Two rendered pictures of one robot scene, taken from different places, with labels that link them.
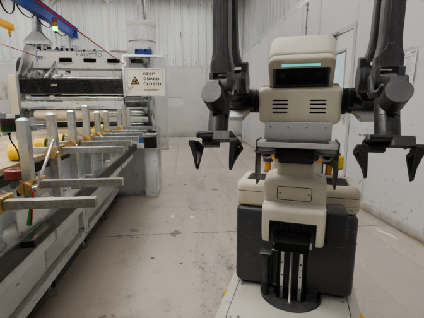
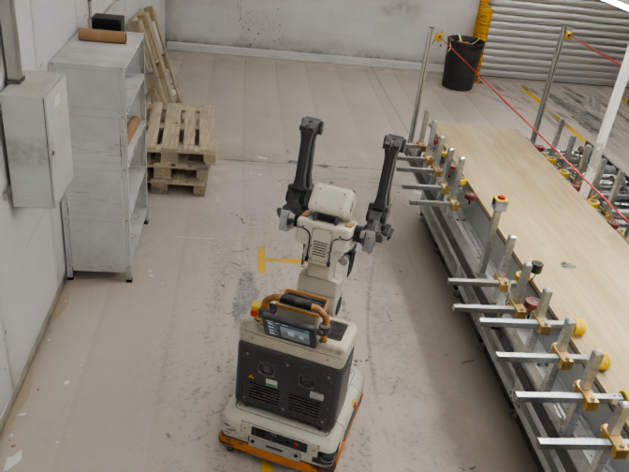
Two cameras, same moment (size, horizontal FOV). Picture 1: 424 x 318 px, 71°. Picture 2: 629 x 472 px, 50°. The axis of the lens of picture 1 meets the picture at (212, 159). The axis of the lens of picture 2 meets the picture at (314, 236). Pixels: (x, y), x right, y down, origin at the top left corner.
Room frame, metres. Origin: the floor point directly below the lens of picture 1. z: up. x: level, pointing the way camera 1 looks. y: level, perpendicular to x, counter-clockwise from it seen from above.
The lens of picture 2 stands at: (4.01, -0.50, 2.76)
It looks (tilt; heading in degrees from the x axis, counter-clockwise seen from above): 29 degrees down; 178
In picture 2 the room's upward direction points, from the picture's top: 7 degrees clockwise
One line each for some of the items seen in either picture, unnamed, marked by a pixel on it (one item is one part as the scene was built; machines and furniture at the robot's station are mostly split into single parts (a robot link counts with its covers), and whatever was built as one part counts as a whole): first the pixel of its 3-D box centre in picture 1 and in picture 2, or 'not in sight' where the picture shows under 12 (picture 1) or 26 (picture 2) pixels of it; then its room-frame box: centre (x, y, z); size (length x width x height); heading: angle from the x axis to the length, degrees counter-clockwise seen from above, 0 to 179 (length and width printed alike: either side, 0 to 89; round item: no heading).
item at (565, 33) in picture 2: not in sight; (548, 93); (-1.54, 1.56, 1.25); 0.15 x 0.08 x 1.10; 6
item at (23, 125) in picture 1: (29, 180); (517, 302); (1.12, 0.71, 0.87); 0.04 x 0.04 x 0.48; 6
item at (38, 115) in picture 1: (88, 115); not in sight; (3.66, 1.52, 1.05); 1.43 x 0.12 x 0.12; 96
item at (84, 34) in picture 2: not in sight; (102, 36); (-0.50, -1.87, 1.59); 0.30 x 0.08 x 0.08; 96
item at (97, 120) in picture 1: (99, 144); (605, 448); (2.12, 0.81, 0.88); 0.04 x 0.04 x 0.48; 6
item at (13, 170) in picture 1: (17, 182); (531, 309); (1.16, 0.78, 0.85); 0.08 x 0.08 x 0.11
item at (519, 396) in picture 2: (99, 138); (573, 397); (1.92, 0.73, 0.95); 0.50 x 0.04 x 0.04; 96
